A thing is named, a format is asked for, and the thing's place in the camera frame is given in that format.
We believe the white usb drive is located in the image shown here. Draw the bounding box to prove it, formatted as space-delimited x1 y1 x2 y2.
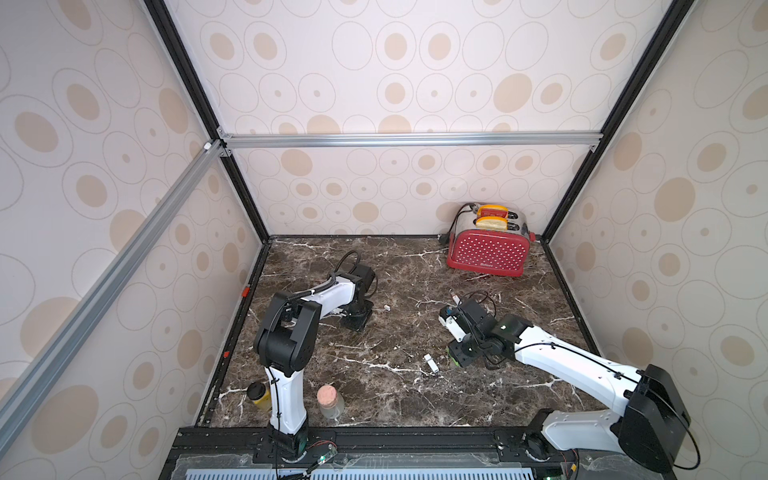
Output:
424 354 439 374

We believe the green usb drive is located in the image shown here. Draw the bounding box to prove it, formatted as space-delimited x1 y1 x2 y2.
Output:
448 352 463 368

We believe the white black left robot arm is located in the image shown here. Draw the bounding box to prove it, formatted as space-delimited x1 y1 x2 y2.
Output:
253 265 376 458

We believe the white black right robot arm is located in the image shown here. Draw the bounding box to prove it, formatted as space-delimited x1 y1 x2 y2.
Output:
439 300 691 479

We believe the cork stoppered glass jar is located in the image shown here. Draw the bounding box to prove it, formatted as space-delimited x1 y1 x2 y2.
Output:
316 384 345 420

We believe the red polka dot toaster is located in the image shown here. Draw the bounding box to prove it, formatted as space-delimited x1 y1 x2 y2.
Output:
441 202 536 277

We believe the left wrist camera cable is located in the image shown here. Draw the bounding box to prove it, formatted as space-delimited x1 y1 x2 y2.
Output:
332 250 362 277

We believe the horizontal aluminium frame bar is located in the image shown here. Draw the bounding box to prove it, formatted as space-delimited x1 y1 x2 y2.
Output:
225 131 603 149

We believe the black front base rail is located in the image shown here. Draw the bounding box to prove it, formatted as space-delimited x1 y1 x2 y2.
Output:
160 427 656 479

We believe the diagonal aluminium frame bar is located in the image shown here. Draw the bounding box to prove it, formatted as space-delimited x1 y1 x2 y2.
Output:
1 140 224 454

